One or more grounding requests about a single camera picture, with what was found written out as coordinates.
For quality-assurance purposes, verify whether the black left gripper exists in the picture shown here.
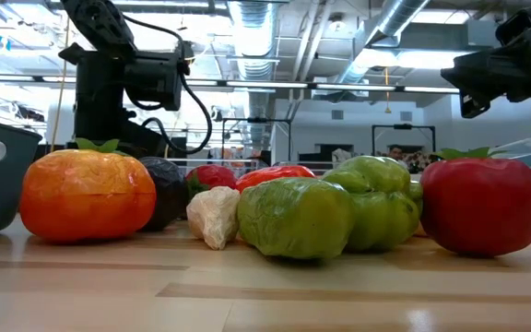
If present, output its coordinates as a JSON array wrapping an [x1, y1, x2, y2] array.
[[58, 43, 169, 158]]

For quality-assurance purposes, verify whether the dark purple round vegetable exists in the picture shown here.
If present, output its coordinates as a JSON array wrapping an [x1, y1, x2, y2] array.
[[138, 156, 191, 232]]

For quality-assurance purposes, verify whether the orange tomato with green stem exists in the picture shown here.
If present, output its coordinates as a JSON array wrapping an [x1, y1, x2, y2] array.
[[18, 137, 158, 244]]

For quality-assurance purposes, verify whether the white garlic bulb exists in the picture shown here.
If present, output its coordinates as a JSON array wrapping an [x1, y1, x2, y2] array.
[[185, 185, 242, 252]]

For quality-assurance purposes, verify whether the bright red orange tomato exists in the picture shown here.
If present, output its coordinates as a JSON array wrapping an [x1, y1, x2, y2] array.
[[235, 164, 317, 194]]

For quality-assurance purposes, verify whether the green chayote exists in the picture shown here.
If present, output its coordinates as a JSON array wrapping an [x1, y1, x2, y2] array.
[[321, 155, 413, 195]]

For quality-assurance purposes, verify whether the light green cucumber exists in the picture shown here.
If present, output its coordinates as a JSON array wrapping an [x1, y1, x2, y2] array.
[[236, 177, 355, 261]]

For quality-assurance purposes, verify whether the floral patterned cushion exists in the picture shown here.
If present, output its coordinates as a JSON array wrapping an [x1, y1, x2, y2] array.
[[403, 151, 437, 174]]

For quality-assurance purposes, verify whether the long ceiling light strip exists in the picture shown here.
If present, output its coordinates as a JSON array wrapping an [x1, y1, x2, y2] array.
[[0, 73, 461, 94]]

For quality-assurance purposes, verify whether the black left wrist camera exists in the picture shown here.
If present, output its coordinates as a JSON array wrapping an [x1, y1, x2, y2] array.
[[124, 49, 184, 113]]

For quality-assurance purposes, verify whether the black metal stand frame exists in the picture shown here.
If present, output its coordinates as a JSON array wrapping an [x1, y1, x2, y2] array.
[[372, 123, 437, 156]]

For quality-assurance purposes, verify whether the yellow hanging pendant cord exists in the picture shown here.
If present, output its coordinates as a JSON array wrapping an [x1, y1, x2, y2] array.
[[383, 66, 392, 114]]

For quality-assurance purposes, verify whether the yellow power cord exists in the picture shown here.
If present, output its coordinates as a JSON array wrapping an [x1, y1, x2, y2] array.
[[49, 18, 71, 153]]

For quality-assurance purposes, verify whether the silver smooth ventilation duct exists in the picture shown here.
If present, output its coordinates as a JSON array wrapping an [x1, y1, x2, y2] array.
[[338, 0, 432, 85]]

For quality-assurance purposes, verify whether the silver ribbed ventilation duct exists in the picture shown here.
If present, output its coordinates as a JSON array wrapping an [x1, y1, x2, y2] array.
[[227, 0, 279, 153]]

